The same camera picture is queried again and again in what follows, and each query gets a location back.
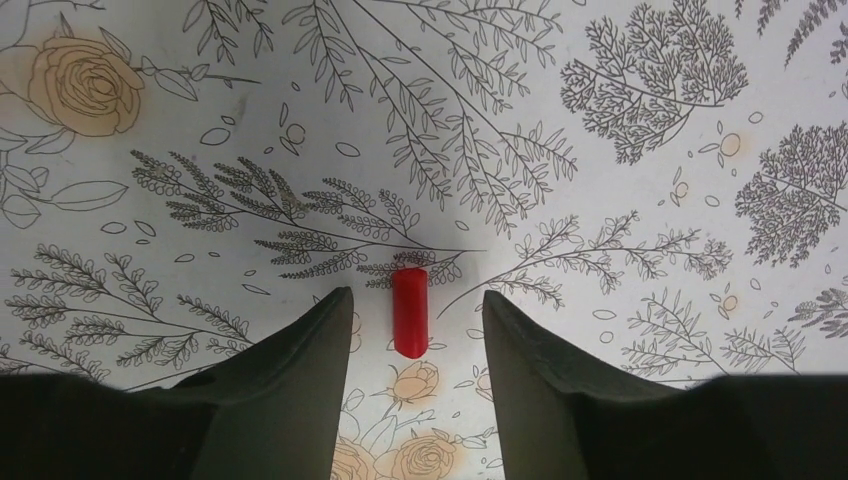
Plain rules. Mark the floral patterned table mat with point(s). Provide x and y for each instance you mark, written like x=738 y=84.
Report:
x=663 y=183

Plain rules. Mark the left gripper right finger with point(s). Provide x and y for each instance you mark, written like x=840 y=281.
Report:
x=563 y=413

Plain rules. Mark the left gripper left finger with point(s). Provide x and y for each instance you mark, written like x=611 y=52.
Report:
x=269 y=412

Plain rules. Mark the red pen cap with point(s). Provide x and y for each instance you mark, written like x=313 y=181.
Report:
x=410 y=314

